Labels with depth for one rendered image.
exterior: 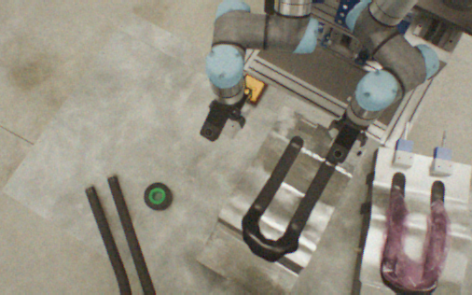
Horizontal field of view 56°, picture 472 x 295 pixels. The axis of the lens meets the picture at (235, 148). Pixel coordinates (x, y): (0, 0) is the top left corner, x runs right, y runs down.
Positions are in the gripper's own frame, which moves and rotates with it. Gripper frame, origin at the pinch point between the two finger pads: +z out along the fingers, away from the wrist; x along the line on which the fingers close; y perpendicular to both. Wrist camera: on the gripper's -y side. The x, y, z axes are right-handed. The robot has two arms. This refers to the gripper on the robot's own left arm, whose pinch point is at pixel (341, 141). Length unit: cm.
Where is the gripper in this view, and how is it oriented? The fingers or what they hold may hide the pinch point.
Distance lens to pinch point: 127.7
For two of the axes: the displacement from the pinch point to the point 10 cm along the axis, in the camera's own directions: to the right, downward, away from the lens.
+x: -8.6, -4.8, 1.7
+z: 0.4, 2.6, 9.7
